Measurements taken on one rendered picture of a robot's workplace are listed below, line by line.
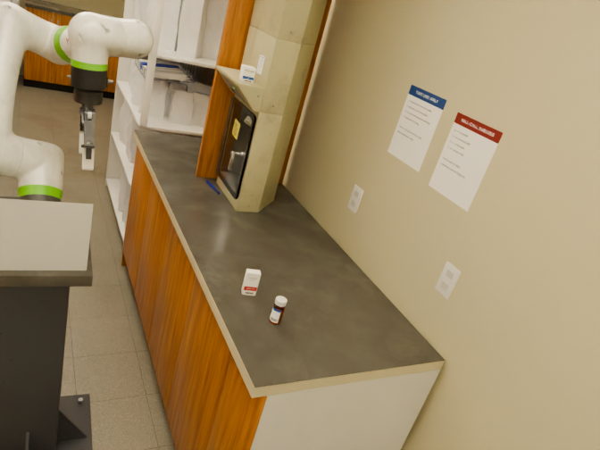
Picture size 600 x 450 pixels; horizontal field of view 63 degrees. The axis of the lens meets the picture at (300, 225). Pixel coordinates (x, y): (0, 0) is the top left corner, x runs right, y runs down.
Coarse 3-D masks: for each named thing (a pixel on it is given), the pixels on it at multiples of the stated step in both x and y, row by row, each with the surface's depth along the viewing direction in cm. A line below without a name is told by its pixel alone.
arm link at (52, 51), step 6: (54, 24) 162; (54, 30) 158; (60, 30) 156; (48, 36) 158; (54, 36) 157; (60, 36) 155; (48, 42) 159; (54, 42) 157; (42, 48) 159; (48, 48) 160; (54, 48) 158; (60, 48) 156; (42, 54) 162; (48, 54) 162; (54, 54) 160; (60, 54) 159; (66, 54) 157; (48, 60) 165; (54, 60) 163; (60, 60) 162; (66, 60) 160
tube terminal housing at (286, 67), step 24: (264, 48) 204; (288, 48) 199; (312, 48) 216; (264, 72) 204; (288, 72) 204; (264, 96) 204; (288, 96) 210; (264, 120) 210; (288, 120) 222; (264, 144) 215; (264, 168) 221; (240, 192) 222; (264, 192) 229
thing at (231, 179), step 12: (240, 108) 222; (240, 120) 222; (252, 120) 210; (228, 132) 235; (240, 132) 221; (252, 132) 211; (228, 144) 234; (240, 144) 221; (228, 156) 234; (240, 156) 220; (240, 168) 220; (228, 180) 233; (240, 180) 220
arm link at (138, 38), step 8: (128, 24) 134; (136, 24) 136; (144, 24) 139; (64, 32) 155; (128, 32) 134; (136, 32) 136; (144, 32) 137; (64, 40) 154; (128, 40) 134; (136, 40) 136; (144, 40) 138; (152, 40) 140; (64, 48) 155; (128, 48) 136; (136, 48) 137; (144, 48) 139; (112, 56) 148; (120, 56) 145; (128, 56) 139; (136, 56) 140; (144, 56) 142
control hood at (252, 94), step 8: (224, 72) 212; (232, 72) 215; (224, 80) 226; (232, 80) 204; (240, 80) 204; (240, 88) 199; (248, 88) 200; (256, 88) 201; (248, 96) 201; (256, 96) 203; (248, 104) 207; (256, 104) 205
